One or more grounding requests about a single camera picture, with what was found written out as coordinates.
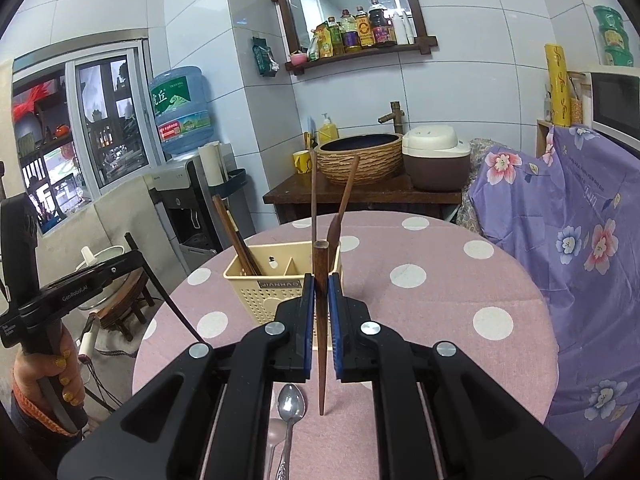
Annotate woven pattern wash basin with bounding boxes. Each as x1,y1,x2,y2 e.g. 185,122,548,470
316,133,404,186

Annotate aluminium sliding window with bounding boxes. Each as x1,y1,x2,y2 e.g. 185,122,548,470
10,40,166,236

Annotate small green bottle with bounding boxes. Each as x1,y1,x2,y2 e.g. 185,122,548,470
327,16,345,56

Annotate wooden framed mirror shelf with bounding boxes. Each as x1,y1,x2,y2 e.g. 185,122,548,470
271,0,439,76

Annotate white paper cup stack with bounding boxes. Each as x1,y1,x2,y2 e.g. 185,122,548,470
198,141,228,188

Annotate amber sauce bottle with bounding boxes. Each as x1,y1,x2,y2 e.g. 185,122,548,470
355,6,376,49

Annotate purple floral sheet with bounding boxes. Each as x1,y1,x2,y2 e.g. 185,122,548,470
465,125,640,461

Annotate white brown rice cooker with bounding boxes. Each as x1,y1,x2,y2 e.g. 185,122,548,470
402,126,472,192

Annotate yellow soap pump bottle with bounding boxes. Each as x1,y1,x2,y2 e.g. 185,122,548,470
318,112,340,145

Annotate dark soy sauce bottle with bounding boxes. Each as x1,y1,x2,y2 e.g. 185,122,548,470
369,0,397,47

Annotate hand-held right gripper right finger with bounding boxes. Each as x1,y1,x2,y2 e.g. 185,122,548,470
327,272,585,480

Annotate black cables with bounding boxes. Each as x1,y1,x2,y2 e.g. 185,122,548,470
75,355,132,411

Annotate green hanging packet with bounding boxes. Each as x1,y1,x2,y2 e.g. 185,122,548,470
251,36,280,78

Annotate white electric pot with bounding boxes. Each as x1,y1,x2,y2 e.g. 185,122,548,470
67,245,146,311

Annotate bamboo style bronze faucet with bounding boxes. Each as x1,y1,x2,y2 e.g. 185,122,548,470
377,101,405,136

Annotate blue water jug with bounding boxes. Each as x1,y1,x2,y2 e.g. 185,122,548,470
149,66,216,158

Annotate person's left forearm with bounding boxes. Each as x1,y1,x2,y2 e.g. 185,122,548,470
9,385,93,463

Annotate yellow wrap roll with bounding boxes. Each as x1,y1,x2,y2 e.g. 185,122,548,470
545,43,572,128

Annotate green instant noodle cup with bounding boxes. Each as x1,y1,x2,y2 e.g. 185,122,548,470
604,46,635,67
600,27,632,50
593,5,626,31

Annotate person's left hand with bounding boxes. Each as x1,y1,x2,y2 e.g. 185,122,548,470
11,325,88,411

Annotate dark wooden cabinet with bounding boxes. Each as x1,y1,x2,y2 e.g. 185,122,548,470
263,172,463,226

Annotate light wooden crate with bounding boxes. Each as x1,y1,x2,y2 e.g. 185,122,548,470
536,119,556,158

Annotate grey water dispenser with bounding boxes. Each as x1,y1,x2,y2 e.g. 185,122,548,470
145,152,251,271

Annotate beige plastic utensil holder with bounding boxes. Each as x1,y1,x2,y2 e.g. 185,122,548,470
223,241,344,352

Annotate white handheld device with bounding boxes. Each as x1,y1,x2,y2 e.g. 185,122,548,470
77,327,99,364

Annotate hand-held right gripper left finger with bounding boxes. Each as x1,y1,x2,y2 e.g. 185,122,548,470
56,274,317,480

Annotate dark wooden stool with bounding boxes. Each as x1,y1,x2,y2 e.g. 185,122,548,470
97,280,151,343

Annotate silver metal spoon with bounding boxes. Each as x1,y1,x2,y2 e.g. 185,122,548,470
276,384,307,480

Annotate dark blue cup tray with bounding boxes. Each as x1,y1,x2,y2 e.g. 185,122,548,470
207,169,247,197

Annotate yellow cooking oil bottle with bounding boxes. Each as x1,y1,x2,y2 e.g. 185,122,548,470
340,9,362,53

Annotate white microwave oven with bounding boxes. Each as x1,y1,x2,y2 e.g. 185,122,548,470
582,64,640,148

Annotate pink polka dot tablecloth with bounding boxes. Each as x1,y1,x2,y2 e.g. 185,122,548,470
131,210,560,480

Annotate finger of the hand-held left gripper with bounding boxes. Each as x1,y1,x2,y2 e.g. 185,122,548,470
100,252,150,288

